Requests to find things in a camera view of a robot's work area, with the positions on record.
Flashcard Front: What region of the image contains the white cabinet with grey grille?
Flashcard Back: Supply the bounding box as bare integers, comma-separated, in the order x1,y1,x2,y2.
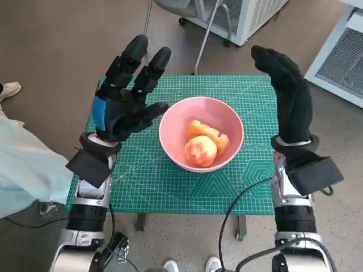
305,5,363,109

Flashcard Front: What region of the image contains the long black robot cable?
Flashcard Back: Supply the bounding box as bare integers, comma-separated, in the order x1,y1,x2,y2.
218,177,273,272

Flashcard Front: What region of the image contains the looped black robot cable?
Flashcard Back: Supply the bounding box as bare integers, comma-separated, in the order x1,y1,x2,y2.
235,239,331,272

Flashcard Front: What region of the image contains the green cutting mat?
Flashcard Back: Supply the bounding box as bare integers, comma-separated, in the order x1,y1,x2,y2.
65,74,315,213

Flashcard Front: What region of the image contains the white shoe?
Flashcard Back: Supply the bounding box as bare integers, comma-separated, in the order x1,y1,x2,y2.
163,259,179,272
205,256,221,272

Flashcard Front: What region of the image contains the round toy bread bun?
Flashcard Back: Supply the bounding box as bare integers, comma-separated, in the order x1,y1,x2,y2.
184,135,218,168

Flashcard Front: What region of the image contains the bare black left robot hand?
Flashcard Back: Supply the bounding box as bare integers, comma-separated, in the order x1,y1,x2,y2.
91,34,172,142

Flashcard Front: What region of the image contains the black metal stand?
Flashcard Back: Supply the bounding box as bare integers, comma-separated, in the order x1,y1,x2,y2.
87,231,131,272

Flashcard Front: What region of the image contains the grey chair with metal legs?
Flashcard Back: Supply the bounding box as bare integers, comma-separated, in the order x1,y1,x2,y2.
143,0,231,76

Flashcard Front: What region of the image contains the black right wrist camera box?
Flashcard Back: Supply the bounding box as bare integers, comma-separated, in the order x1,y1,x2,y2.
286,155,345,196

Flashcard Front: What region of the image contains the thin black floor cable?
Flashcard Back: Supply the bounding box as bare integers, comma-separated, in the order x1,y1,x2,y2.
4,216,70,229

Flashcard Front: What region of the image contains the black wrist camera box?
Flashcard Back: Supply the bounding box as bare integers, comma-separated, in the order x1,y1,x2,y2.
65,148,117,189
286,155,345,196

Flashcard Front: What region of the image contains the dark table leg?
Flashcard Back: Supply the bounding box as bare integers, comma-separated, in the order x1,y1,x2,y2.
234,214,246,241
134,214,146,232

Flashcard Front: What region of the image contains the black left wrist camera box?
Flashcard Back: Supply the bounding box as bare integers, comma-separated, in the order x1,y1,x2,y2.
65,148,117,189

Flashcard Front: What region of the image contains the pink bowl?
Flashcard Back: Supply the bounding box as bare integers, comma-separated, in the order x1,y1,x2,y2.
158,96,245,173

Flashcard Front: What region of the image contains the long striped toy bread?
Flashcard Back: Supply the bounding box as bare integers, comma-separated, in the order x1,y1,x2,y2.
186,120,230,156

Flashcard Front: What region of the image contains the white mesh cabinet on casters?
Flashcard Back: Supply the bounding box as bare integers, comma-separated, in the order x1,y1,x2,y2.
178,0,289,48

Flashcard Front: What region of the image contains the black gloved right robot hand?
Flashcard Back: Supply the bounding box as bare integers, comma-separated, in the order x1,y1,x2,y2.
251,45,314,145

